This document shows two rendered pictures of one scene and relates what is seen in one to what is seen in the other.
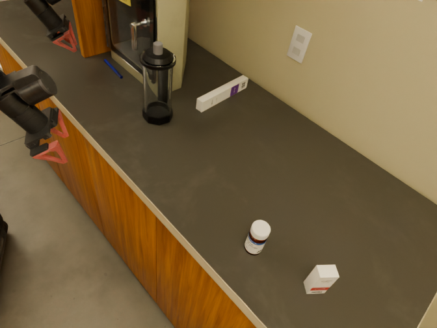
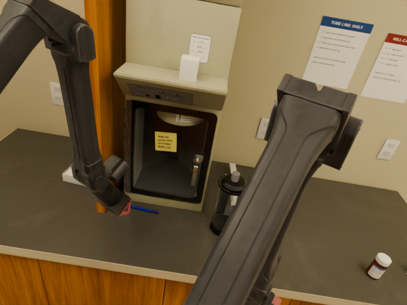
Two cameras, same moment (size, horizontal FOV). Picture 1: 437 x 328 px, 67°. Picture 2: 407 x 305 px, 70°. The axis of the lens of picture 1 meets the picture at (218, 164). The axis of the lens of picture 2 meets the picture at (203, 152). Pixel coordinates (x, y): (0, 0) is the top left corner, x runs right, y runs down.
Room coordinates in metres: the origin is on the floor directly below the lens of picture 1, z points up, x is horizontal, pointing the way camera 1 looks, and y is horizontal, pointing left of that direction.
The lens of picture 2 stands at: (0.32, 0.86, 1.79)
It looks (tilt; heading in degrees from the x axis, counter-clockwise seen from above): 32 degrees down; 320
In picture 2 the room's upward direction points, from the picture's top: 10 degrees clockwise
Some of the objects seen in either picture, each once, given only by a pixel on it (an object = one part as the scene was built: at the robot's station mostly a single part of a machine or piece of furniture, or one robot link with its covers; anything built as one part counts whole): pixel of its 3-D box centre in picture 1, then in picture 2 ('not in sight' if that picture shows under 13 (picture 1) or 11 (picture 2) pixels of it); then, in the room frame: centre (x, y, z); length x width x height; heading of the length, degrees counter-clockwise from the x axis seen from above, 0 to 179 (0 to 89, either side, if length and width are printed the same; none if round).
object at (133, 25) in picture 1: (138, 34); (195, 172); (0.99, 0.33, 1.17); 0.05 x 0.03 x 0.10; 141
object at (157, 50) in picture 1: (158, 53); (234, 180); (0.88, 0.24, 1.18); 0.09 x 0.09 x 0.07
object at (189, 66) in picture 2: not in sight; (189, 68); (1.01, 0.40, 1.54); 0.05 x 0.05 x 0.06; 53
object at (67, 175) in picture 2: not in sight; (87, 173); (1.39, 0.61, 0.96); 0.16 x 0.12 x 0.04; 45
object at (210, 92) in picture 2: not in sight; (172, 91); (1.04, 0.43, 1.46); 0.32 x 0.12 x 0.10; 52
